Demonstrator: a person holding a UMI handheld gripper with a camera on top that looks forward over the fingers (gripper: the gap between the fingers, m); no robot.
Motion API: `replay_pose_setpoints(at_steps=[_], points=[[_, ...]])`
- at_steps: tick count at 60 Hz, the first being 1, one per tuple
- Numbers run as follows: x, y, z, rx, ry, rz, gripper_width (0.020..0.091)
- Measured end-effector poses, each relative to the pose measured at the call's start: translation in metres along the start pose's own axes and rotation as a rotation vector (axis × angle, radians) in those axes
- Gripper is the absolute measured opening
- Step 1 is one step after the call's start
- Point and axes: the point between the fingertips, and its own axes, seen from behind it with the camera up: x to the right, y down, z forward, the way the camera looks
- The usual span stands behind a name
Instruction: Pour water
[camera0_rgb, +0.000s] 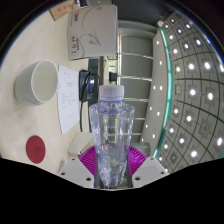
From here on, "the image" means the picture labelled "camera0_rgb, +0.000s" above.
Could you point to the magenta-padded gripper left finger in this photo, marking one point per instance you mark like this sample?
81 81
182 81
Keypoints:
75 171

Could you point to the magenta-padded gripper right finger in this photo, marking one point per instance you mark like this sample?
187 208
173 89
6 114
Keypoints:
150 170

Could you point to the clear plastic water bottle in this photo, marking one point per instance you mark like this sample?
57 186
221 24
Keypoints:
111 133

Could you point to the flat round red coaster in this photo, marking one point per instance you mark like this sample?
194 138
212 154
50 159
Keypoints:
35 149

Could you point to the printed white paper sheet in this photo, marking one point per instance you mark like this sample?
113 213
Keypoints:
68 96

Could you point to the black conference microphone unit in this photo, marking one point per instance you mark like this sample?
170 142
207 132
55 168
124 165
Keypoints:
87 86

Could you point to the group of ceiling lights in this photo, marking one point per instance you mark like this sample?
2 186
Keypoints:
191 91

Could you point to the white ceramic mug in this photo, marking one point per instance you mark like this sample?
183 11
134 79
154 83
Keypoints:
26 88

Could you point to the white copy paper box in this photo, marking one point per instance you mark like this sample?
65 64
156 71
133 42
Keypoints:
93 30

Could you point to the flat brown cardboard piece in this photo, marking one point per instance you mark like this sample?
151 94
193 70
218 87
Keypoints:
61 9

